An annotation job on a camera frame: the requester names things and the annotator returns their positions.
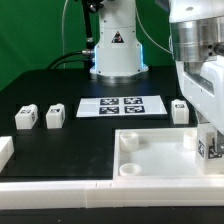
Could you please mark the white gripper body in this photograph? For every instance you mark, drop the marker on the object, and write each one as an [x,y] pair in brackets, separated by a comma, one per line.
[202,84]

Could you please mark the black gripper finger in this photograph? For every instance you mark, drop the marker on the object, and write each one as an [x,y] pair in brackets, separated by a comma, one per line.
[219,142]

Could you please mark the white square tabletop with sockets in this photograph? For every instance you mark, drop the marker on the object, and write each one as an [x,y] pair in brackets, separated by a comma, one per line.
[163,153]

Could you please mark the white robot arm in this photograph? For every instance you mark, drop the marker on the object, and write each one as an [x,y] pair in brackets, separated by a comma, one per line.
[196,44]

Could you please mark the white sheet with fiducial markers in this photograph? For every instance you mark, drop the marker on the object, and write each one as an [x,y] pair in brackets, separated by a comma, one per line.
[121,106]

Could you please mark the white left obstacle block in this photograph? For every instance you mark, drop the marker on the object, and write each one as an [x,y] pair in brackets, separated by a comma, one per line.
[6,150]

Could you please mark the white front obstacle rail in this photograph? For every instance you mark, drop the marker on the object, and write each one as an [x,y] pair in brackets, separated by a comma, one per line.
[112,193]

